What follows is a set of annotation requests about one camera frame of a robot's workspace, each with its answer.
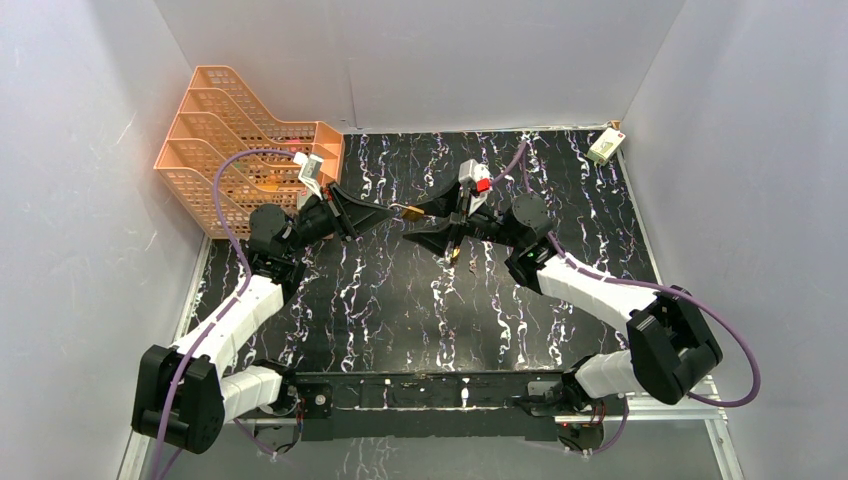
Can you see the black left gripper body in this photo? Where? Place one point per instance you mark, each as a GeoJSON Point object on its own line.
{"type": "Point", "coordinates": [338, 212]}

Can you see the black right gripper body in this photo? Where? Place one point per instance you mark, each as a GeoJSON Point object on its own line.
{"type": "Point", "coordinates": [485, 226]}

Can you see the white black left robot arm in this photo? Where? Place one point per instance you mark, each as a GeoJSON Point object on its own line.
{"type": "Point", "coordinates": [183, 397]}

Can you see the small brass padlock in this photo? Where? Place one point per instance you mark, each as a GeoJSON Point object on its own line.
{"type": "Point", "coordinates": [408, 213]}

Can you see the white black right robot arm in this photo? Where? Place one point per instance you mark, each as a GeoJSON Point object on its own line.
{"type": "Point", "coordinates": [670, 347]}

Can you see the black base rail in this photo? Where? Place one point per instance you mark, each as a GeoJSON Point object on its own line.
{"type": "Point", "coordinates": [537, 405]}

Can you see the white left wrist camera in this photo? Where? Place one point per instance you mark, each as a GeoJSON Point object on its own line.
{"type": "Point", "coordinates": [310, 170]}

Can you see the white green small box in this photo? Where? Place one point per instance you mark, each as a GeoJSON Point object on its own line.
{"type": "Point", "coordinates": [606, 145]}

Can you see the orange plastic file rack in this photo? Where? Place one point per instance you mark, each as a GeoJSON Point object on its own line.
{"type": "Point", "coordinates": [225, 152]}

